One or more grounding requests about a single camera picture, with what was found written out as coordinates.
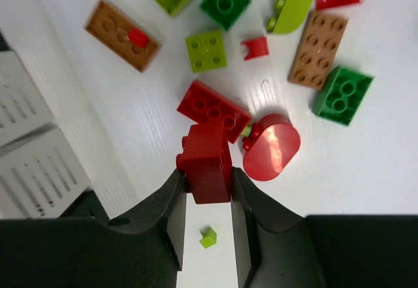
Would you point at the lime square lego right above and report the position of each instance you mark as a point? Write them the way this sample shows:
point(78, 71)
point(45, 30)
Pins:
point(206, 51)

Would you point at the long red lego brick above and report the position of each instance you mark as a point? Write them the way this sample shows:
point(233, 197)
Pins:
point(203, 104)

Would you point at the right white bin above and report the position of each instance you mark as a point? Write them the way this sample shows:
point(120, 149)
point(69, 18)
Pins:
point(23, 108)

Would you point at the small red lego clip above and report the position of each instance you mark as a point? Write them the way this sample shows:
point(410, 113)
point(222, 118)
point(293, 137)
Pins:
point(256, 47)

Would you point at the tan lego plate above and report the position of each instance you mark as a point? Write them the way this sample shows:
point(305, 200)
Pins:
point(110, 26)
point(317, 49)

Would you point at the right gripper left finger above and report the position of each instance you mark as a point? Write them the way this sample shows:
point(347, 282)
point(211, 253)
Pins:
point(165, 210)

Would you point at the tan lego plate lower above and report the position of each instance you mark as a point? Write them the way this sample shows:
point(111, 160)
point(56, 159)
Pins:
point(110, 26)

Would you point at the left white bin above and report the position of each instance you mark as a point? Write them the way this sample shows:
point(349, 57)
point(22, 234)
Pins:
point(40, 176)

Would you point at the white bin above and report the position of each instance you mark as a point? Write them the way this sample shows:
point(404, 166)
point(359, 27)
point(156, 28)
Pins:
point(40, 176)
point(23, 108)

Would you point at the green lego brick right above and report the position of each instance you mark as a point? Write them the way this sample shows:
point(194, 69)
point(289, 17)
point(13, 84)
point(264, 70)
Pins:
point(341, 95)

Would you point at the red square lego brick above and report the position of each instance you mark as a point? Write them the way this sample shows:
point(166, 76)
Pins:
point(206, 163)

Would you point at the tiny lime lego near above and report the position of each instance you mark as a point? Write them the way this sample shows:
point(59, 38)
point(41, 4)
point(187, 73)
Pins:
point(209, 237)

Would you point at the red round lego piece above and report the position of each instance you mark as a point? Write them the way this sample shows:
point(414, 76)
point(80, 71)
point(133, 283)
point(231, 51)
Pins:
point(269, 147)

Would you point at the lime curved lego brick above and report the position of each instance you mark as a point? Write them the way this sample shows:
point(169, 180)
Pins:
point(289, 16)

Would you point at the dark green square lego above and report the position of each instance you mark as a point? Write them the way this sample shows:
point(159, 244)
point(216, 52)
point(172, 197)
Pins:
point(224, 12)

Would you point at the tiny red lego on plate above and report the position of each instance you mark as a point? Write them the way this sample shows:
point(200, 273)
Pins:
point(138, 37)

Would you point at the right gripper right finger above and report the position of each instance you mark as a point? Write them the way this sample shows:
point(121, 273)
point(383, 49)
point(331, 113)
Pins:
point(272, 244)

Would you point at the tan lego plate upper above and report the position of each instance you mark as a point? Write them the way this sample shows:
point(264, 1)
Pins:
point(317, 49)

